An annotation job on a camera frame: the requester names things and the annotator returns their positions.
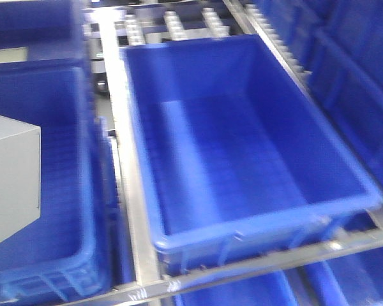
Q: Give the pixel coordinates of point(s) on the blue bin with paper label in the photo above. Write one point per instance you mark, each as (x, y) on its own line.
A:
(41, 31)

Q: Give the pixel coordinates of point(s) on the blue target bin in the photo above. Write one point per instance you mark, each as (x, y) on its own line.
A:
(235, 161)

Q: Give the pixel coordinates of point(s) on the gray square base block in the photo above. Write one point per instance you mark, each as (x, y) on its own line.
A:
(20, 175)

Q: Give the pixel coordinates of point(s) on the steel roller conveyor rack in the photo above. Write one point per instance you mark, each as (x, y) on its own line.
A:
(151, 285)

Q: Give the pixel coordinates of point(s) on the blue bin left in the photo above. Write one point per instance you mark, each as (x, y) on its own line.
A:
(64, 255)

